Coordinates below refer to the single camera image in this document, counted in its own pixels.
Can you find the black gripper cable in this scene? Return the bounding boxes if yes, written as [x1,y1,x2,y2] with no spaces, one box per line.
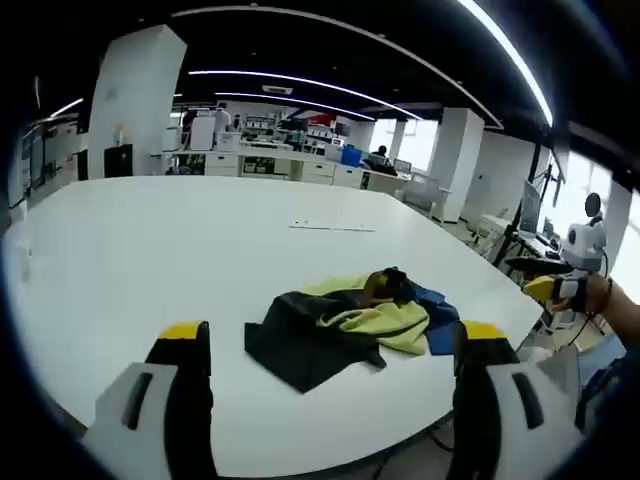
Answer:
[564,249,612,351]

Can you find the wide white pillar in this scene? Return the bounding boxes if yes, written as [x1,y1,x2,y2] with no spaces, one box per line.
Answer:
[87,24,189,179]

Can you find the person's right hand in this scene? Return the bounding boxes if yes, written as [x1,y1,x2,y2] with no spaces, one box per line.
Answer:
[552,274,614,316]

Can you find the black tripod stand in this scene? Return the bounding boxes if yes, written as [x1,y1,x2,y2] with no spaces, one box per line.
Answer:
[492,139,569,269]

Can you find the computer monitor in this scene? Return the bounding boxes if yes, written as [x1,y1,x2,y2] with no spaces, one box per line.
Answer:
[518,179,545,237]

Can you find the white flat table strip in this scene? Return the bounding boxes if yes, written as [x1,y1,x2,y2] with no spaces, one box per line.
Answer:
[288,219,376,234]

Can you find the black box at pillar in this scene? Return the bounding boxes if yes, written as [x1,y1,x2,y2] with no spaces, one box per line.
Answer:
[103,143,135,179]

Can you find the yellow blue grey garment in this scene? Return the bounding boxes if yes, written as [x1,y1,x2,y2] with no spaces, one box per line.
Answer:
[243,267,461,395]

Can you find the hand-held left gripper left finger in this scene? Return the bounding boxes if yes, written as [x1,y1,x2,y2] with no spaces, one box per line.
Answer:
[82,319,219,480]

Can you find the row of white cabinets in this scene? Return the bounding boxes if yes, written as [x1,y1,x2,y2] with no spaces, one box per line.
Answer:
[204,149,407,191]

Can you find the long curved ceiling light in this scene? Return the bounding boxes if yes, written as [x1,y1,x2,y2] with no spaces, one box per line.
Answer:
[188,69,376,121]

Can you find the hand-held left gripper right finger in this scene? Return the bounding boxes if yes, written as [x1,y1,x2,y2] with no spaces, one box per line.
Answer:
[452,319,586,480]

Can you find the grey mesh office chair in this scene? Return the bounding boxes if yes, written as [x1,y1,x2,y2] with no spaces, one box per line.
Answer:
[519,344,582,401]

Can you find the white pillar by window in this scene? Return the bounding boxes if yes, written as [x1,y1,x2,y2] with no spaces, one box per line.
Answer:
[429,107,486,224]

